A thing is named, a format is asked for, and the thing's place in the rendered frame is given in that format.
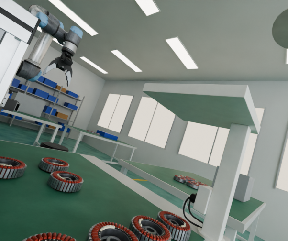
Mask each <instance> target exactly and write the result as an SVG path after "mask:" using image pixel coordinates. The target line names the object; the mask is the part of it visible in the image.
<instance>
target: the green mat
mask: <svg viewBox="0 0 288 241"><path fill-rule="evenodd" d="M1 156H3V157H9V158H14V159H17V160H20V161H22V162H24V163H25V164H26V165H27V167H26V169H25V171H24V174H23V175H22V176H21V177H17V178H12V179H6V178H5V179H3V178H2V179H0V241H22V240H24V239H26V238H28V237H30V236H34V235H36V234H40V233H48V232H50V233H53V232H56V233H57V234H58V233H61V234H62V235H63V234H65V235H67V236H70V237H72V238H74V239H76V240H77V241H86V238H87V235H88V233H89V230H90V228H91V227H92V226H94V225H95V224H97V223H100V222H114V223H117V224H121V226H122V225H123V226H124V227H127V229H129V226H130V223H131V220H132V218H133V217H135V216H139V215H145V216H148V217H150V218H153V219H156V218H157V215H158V212H160V211H163V210H161V209H160V208H159V207H157V206H156V205H154V204H153V203H151V202H150V201H148V200H147V199H145V198H144V197H142V196H141V195H139V194H137V193H136V192H135V191H133V190H132V189H130V188H129V187H127V186H126V185H124V184H123V183H121V182H120V181H118V180H117V179H116V178H114V177H113V176H111V175H110V174H108V173H106V172H105V171H103V170H102V169H100V168H99V167H97V166H96V165H94V164H93V163H92V162H90V161H89V160H87V159H86V158H84V157H83V156H81V155H80V154H77V153H70V152H64V151H59V150H53V149H47V148H42V147H37V146H31V145H26V144H20V143H14V142H7V141H2V140H0V157H1ZM45 157H52V158H56V159H60V160H63V161H65V162H67V163H68V164H69V168H68V171H67V172H71V173H74V174H76V175H79V176H80V177H81V178H82V179H83V184H82V186H81V189H80V190H79V191H76V192H72V193H71V192H69V193H68V192H63V191H60V190H59V191H58V190H55V189H53V188H51V187H50V186H49V185H48V183H47V181H48V179H49V176H50V174H51V172H50V173H49V172H46V171H44V170H42V169H41V168H40V167H39V164H40V161H41V159H42V158H45Z"/></svg>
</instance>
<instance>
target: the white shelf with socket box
mask: <svg viewBox="0 0 288 241"><path fill-rule="evenodd" d="M143 92H144V93H145V94H147V95H148V96H150V97H151V98H153V99H154V100H155V101H157V102H158V103H160V104H161V105H162V106H164V107H165V108H167V109H168V110H169V111H171V112H172V113H174V114H175V115H177V116H178V117H179V118H181V119H182V120H184V121H189V122H194V123H200V124H205V125H210V126H215V127H220V128H226V129H230V130H229V133H228V137H227V140H226V144H225V148H224V151H223V154H222V158H221V162H220V166H219V169H218V172H217V176H216V179H215V183H214V186H213V188H212V187H210V186H202V185H200V186H199V189H198V192H197V193H196V194H194V193H192V194H191V195H190V197H188V198H187V199H186V201H185V203H184V206H183V214H184V217H185V218H186V220H187V221H189V222H190V223H191V224H193V225H195V226H197V227H198V228H197V232H198V234H199V235H200V236H201V237H203V238H204V239H205V240H206V241H226V240H225V239H224V238H223V234H224V230H225V227H226V223H227V219H228V216H229V212H230V208H231V204H232V201H233V196H234V193H235V189H236V185H237V181H238V177H239V174H240V170H241V167H242V163H243V159H244V154H245V151H246V147H247V143H248V140H249V136H250V133H253V134H259V132H260V128H261V127H260V124H259V120H258V117H257V114H256V111H255V107H254V104H253V100H252V97H251V94H250V91H249V87H248V85H215V84H156V83H145V85H144V88H143ZM188 200H189V204H188V210H189V212H190V214H191V216H192V217H193V218H195V219H196V220H198V221H199V222H201V223H202V224H203V225H202V226H199V225H197V224H195V223H193V222H192V221H190V220H189V219H188V218H187V217H186V215H185V205H186V202H187V201H188ZM191 202H192V203H194V206H193V209H195V210H196V211H198V212H200V213H201V214H203V215H204V214H206V215H205V219H204V222H202V221H201V220H199V219H198V218H196V217H195V216H193V215H192V213H191V211H190V203H191Z"/></svg>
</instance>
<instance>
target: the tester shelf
mask: <svg viewBox="0 0 288 241"><path fill-rule="evenodd" d="M40 22H41V20H40V19H38V18H37V17H36V16H34V15H33V14H31V13H30V12H29V11H27V10H26V9H25V8H23V7H22V6H20V5H19V4H18V3H16V2H15V1H13V0H0V29H2V30H4V31H5V32H7V33H9V34H11V35H12V36H14V38H15V39H17V40H19V41H23V42H25V43H26V44H28V45H30V43H31V41H32V39H33V37H34V35H35V32H36V30H37V28H38V26H39V24H40Z"/></svg>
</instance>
